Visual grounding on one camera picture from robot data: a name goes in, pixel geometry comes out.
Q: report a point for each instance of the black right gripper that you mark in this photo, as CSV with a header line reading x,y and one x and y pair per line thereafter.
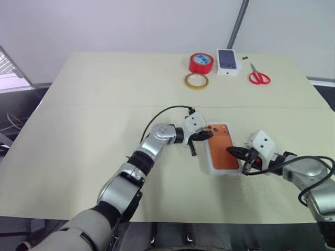
x,y
255,157

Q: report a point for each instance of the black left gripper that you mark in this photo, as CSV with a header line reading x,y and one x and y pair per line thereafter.
x,y
195,137

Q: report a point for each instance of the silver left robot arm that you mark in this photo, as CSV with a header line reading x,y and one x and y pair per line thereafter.
x,y
154,143

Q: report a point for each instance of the white boxed smartphone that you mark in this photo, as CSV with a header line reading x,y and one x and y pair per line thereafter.
x,y
227,61

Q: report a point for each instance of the yellow tape roll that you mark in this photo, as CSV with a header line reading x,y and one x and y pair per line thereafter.
x,y
195,88

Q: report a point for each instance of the red tape roll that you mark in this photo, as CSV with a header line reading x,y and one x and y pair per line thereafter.
x,y
200,65

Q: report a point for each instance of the grey metal pole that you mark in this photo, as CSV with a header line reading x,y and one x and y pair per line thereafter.
x,y
239,21

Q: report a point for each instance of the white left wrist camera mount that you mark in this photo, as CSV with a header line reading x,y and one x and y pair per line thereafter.
x,y
193,121

